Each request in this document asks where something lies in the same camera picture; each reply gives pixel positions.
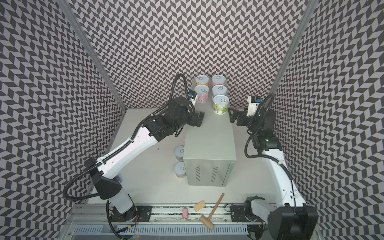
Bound green labelled front can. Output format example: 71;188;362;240
213;95;230;115

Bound pink can sideways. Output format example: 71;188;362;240
195;85;210;104

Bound yellow labelled can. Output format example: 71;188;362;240
195;75;210;87

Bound pink labelled can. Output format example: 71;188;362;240
212;75;227;86

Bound orange labelled can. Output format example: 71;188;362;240
174;162;187;178

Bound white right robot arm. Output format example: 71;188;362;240
229;107;319;240

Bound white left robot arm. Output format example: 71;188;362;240
90;95;204;220

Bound white metal cabinet counter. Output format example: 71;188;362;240
184;88;237;187

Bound small wooden block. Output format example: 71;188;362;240
193;200;206;213

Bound pink eraser block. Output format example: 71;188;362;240
182;208;189;220

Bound wooden mallet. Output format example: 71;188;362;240
200;193;225;231

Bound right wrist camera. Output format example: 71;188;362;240
247;96;262;117

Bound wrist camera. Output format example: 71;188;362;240
188;90;198;105
247;96;262;117

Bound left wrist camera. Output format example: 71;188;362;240
188;90;198;105

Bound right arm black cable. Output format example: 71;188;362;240
243;93;296;211

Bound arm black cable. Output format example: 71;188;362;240
62;73;193;240
243;93;296;211

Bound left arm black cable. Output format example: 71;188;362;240
62;73;193;240

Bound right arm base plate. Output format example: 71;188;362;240
229;205;263;223

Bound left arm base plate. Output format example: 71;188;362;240
110;205;153;222

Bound aluminium front rail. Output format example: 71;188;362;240
59;202;319;226

